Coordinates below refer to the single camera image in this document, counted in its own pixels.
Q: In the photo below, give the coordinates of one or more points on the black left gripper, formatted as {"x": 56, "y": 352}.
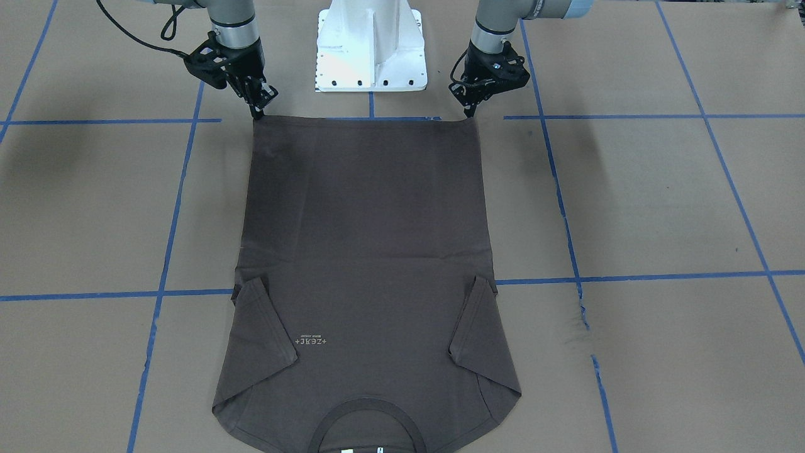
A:
{"x": 476, "y": 65}

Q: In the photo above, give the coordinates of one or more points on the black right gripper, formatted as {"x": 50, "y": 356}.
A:
{"x": 247, "y": 65}

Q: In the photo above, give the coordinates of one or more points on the dark brown t-shirt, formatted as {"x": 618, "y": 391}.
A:
{"x": 365, "y": 312}

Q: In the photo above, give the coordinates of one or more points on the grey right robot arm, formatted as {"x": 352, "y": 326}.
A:
{"x": 233, "y": 21}

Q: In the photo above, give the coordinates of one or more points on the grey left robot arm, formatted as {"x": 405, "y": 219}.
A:
{"x": 495, "y": 21}

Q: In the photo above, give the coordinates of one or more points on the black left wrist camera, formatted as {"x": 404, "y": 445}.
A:
{"x": 508, "y": 69}

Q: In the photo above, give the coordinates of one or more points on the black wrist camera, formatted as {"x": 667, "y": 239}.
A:
{"x": 508, "y": 69}
{"x": 207, "y": 61}

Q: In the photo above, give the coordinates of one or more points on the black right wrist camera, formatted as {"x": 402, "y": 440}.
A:
{"x": 207, "y": 61}

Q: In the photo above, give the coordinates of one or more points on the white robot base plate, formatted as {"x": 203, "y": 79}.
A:
{"x": 370, "y": 46}

